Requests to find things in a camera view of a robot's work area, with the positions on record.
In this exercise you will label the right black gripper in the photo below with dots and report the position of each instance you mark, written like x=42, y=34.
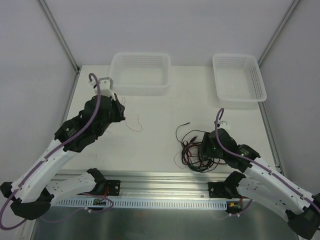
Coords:
x=205, y=144

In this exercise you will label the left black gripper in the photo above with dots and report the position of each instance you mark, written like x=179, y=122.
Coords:
x=118, y=110

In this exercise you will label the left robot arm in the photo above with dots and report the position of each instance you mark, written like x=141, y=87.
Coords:
x=33, y=194

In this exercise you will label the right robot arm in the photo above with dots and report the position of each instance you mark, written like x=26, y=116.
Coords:
x=255, y=179

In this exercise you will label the left white plastic basket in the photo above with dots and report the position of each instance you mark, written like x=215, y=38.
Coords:
x=140, y=73

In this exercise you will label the white plastic basket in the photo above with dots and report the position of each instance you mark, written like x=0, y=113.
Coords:
x=140, y=73
x=238, y=81

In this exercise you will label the right white plastic basket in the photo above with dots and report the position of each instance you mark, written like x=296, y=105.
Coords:
x=238, y=81

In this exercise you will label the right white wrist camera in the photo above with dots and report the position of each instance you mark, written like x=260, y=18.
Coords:
x=223, y=125

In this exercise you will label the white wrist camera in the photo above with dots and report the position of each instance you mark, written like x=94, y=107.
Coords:
x=106, y=87
x=223, y=125

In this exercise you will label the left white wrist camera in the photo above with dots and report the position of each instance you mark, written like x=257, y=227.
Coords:
x=106, y=87

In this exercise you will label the aluminium mounting rail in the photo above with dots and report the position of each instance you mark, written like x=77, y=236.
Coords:
x=164, y=185

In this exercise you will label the white slotted cable duct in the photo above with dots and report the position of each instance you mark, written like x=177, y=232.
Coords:
x=136, y=203

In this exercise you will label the left aluminium frame post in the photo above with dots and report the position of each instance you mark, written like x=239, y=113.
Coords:
x=58, y=34

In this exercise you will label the aluminium frame post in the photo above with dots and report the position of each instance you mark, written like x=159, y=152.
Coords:
x=279, y=29
x=58, y=34

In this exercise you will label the right aluminium frame post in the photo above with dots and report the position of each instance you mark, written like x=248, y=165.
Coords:
x=279, y=29

